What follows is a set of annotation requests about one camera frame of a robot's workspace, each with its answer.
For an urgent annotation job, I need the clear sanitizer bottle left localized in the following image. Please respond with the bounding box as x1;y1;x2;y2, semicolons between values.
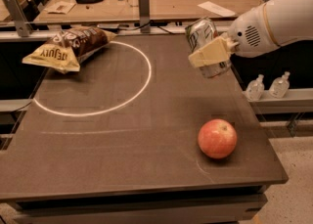
246;74;264;101

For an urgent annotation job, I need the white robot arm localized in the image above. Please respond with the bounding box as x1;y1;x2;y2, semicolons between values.
189;0;313;67

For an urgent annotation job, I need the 7up soda can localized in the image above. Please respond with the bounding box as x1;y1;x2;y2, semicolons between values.
185;17;231;78

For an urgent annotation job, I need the small paper card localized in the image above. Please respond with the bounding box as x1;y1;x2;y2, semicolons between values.
45;1;75;15

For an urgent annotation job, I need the clear sanitizer bottle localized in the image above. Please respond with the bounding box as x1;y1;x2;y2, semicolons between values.
246;74;264;101
269;71;290;98

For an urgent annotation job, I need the left metal bracket post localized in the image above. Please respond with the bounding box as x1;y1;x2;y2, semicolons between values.
3;0;32;37

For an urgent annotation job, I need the red apple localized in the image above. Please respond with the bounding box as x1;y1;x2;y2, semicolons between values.
198;119;238;159

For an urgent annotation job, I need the black cable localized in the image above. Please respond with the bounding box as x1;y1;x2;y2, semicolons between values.
156;23;187;35

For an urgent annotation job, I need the small white paper sheet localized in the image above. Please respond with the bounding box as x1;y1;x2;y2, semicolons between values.
199;1;236;17

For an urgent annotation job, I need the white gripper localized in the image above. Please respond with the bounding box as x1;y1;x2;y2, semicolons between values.
188;5;278;67

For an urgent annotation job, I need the brown yellow chip bag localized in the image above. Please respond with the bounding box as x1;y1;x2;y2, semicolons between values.
22;26;116;73

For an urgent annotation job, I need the clear sanitizer bottle right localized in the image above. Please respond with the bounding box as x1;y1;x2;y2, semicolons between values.
269;71;290;98

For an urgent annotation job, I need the middle metal bracket post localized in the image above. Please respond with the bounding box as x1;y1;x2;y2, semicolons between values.
138;0;150;33

